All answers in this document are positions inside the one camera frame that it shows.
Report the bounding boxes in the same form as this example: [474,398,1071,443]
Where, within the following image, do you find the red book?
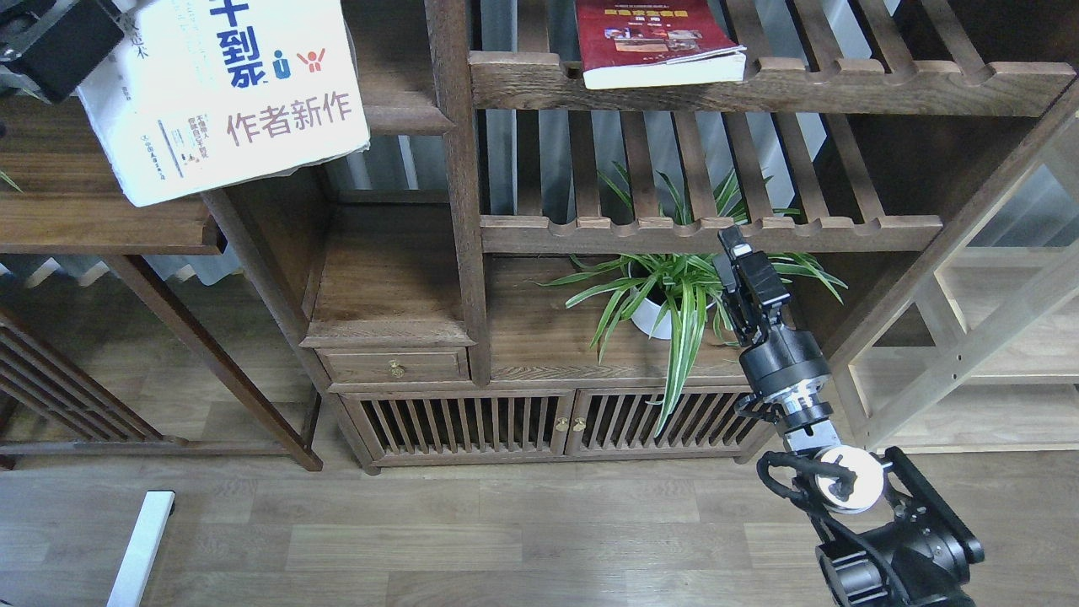
[575,1,745,91]

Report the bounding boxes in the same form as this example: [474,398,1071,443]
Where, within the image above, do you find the dark wooden bookshelf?
[201,1,1076,473]

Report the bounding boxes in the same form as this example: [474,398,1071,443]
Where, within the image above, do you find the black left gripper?
[1,1,124,104]

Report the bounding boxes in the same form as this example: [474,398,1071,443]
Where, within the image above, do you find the brass drawer knob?
[388,360,407,378]

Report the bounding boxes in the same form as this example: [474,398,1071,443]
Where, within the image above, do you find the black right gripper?
[713,224,831,410]

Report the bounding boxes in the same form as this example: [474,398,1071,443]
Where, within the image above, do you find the green leaves at left edge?
[0,170,23,192]

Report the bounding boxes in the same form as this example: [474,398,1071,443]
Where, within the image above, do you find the light wooden rack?
[836,116,1078,453]

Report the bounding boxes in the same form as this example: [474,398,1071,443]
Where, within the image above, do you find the green spider plant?
[535,169,847,437]

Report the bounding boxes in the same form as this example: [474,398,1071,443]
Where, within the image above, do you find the white plant pot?
[631,296,679,341]

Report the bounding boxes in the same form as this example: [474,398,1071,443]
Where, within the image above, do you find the white book with blue text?
[78,1,370,207]

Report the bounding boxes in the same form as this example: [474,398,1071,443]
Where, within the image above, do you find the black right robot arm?
[714,227,985,606]

